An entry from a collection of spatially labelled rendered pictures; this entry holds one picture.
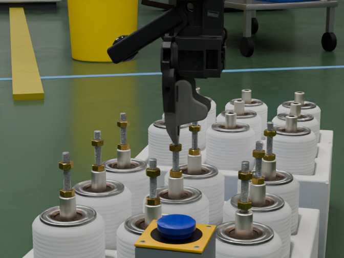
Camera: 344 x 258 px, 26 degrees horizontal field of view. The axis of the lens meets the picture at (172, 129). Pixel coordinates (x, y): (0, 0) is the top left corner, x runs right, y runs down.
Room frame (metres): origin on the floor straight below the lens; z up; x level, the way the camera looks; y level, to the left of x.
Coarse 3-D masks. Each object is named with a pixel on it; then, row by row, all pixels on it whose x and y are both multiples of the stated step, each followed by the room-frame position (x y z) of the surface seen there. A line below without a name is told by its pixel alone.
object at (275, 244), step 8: (216, 240) 0.86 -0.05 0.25; (272, 240) 0.86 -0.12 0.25; (280, 240) 0.87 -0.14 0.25; (216, 248) 0.84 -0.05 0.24; (224, 248) 0.84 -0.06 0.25; (232, 248) 0.83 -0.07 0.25; (240, 248) 0.83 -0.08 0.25; (248, 248) 0.83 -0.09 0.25; (256, 248) 0.83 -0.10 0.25; (264, 248) 0.84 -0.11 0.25; (272, 248) 0.84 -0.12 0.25; (280, 248) 0.86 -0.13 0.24; (216, 256) 0.84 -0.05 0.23; (224, 256) 0.84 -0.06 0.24; (232, 256) 0.83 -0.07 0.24; (240, 256) 0.83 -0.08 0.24; (248, 256) 0.83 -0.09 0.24; (256, 256) 0.83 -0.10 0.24; (264, 256) 0.83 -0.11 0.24; (272, 256) 0.84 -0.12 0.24; (280, 256) 0.86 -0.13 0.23
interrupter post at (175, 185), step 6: (168, 180) 1.01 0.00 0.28; (174, 180) 1.01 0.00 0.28; (180, 180) 1.01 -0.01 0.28; (168, 186) 1.01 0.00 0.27; (174, 186) 1.01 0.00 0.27; (180, 186) 1.01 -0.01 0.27; (168, 192) 1.01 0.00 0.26; (174, 192) 1.01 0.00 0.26; (180, 192) 1.01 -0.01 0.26; (174, 198) 1.01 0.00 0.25
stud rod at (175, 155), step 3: (174, 144) 1.01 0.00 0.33; (177, 144) 1.01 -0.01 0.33; (174, 153) 1.02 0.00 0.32; (177, 153) 1.02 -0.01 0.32; (174, 156) 1.01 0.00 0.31; (177, 156) 1.01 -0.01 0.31; (174, 159) 1.02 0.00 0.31; (177, 159) 1.01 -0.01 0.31; (174, 162) 1.01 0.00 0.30; (177, 162) 1.01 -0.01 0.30; (174, 165) 1.02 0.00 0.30; (177, 165) 1.01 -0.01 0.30; (174, 168) 1.02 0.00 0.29; (177, 168) 1.01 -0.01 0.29
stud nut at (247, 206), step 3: (240, 201) 0.87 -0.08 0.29; (249, 201) 0.87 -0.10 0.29; (240, 204) 0.87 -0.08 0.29; (243, 204) 0.87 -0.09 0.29; (246, 204) 0.87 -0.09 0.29; (249, 204) 0.87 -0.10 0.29; (240, 207) 0.87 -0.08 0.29; (243, 207) 0.87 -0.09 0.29; (246, 207) 0.87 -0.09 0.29; (249, 207) 0.87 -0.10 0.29
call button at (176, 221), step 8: (168, 216) 0.73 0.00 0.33; (176, 216) 0.73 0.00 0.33; (184, 216) 0.73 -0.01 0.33; (160, 224) 0.71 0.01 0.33; (168, 224) 0.71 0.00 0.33; (176, 224) 0.71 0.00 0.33; (184, 224) 0.71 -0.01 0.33; (192, 224) 0.71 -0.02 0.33; (168, 232) 0.70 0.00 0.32; (176, 232) 0.70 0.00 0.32; (184, 232) 0.70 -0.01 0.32
